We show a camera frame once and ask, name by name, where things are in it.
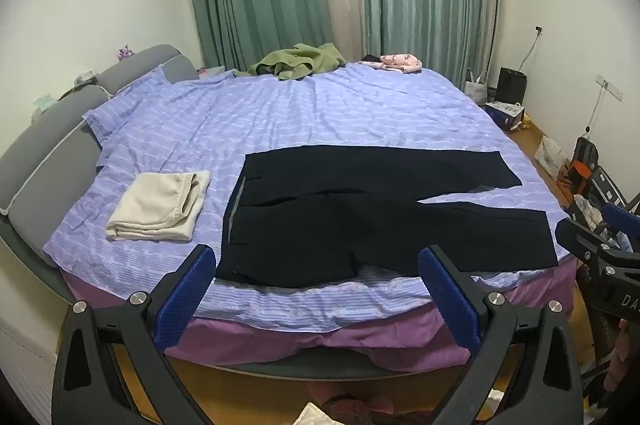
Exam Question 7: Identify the folded beige cloth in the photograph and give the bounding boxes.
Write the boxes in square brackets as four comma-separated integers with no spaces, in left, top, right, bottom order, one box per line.
[105,172,212,242]

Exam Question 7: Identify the grey padded headboard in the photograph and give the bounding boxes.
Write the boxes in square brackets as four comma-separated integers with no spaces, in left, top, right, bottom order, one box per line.
[0,44,200,268]

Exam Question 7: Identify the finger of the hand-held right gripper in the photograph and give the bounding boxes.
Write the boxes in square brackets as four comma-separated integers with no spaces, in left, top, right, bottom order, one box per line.
[602,204,640,254]
[555,219,622,272]

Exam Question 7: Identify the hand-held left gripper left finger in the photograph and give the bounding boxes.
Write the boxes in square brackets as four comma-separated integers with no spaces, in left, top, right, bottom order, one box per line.
[52,244,236,425]

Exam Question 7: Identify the black pants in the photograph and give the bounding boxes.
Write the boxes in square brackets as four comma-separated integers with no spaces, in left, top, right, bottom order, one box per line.
[216,145,560,288]

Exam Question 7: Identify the white plastic bag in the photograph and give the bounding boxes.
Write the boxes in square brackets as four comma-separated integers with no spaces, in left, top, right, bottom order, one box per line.
[534,136,569,180]

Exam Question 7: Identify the pink patterned garment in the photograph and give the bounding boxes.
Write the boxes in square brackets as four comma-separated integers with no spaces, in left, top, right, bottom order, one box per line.
[359,54,423,75]

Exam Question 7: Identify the blue striped bedsheet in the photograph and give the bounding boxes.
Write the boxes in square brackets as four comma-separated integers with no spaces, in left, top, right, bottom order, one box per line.
[44,61,576,335]

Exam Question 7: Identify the black and orange backpack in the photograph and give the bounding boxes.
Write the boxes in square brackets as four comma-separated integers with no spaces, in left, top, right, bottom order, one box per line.
[557,137,601,202]

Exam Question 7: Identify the black floor appliance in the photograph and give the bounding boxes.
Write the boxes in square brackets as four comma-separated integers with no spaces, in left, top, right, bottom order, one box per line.
[497,67,529,106]

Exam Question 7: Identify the olive green garment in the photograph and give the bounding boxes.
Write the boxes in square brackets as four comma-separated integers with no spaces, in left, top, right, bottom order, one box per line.
[235,42,348,81]

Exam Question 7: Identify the white paper bag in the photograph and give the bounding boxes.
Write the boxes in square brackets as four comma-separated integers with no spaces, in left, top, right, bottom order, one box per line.
[464,69,490,107]

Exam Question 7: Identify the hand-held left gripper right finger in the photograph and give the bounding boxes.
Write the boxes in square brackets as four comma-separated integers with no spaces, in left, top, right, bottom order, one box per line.
[417,245,586,425]

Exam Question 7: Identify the purple bed skirt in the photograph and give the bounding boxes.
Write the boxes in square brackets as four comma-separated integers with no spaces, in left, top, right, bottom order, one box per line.
[60,262,581,368]

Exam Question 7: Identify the blue striped pillow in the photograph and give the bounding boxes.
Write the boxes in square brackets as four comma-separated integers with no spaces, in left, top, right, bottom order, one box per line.
[81,64,236,142]

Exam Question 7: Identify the white and blue box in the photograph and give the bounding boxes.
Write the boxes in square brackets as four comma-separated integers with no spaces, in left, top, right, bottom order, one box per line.
[485,101,526,132]

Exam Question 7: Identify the white wall socket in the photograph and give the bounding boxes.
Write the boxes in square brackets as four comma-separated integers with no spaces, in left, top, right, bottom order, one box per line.
[596,75,625,100]

